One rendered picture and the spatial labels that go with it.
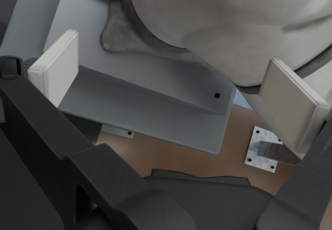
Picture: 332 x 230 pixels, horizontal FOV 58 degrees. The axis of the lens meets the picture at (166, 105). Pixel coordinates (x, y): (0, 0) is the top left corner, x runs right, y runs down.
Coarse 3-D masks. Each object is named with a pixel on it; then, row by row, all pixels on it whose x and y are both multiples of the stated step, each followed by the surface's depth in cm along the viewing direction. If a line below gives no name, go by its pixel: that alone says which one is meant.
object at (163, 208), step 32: (0, 64) 12; (0, 96) 12; (32, 96) 12; (0, 128) 13; (32, 128) 10; (64, 128) 10; (32, 160) 11; (64, 160) 8; (96, 160) 8; (64, 192) 9; (96, 192) 7; (128, 192) 7; (160, 192) 7; (64, 224) 10; (128, 224) 6; (160, 224) 6; (192, 224) 6
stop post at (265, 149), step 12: (252, 132) 153; (264, 132) 155; (252, 144) 153; (264, 144) 151; (276, 144) 144; (252, 156) 153; (264, 156) 148; (276, 156) 141; (288, 156) 134; (264, 168) 156
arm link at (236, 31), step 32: (160, 0) 28; (192, 0) 24; (224, 0) 22; (256, 0) 21; (288, 0) 20; (320, 0) 20; (160, 32) 34; (192, 32) 29; (224, 32) 25; (256, 32) 23; (288, 32) 23; (320, 32) 24; (224, 64) 29; (256, 64) 27; (288, 64) 26
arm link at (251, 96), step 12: (312, 60) 26; (324, 60) 25; (300, 72) 26; (312, 72) 26; (324, 72) 26; (312, 84) 27; (324, 84) 26; (252, 96) 31; (324, 96) 27; (252, 108) 34; (264, 108) 31; (264, 120) 34; (276, 132) 34; (288, 144) 34; (300, 156) 35
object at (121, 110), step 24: (24, 0) 44; (48, 0) 45; (24, 24) 44; (48, 24) 45; (0, 48) 43; (24, 48) 44; (72, 96) 46; (96, 96) 47; (120, 96) 49; (144, 96) 50; (96, 120) 48; (120, 120) 49; (144, 120) 50; (168, 120) 52; (192, 120) 53; (216, 120) 55; (192, 144) 54; (216, 144) 55
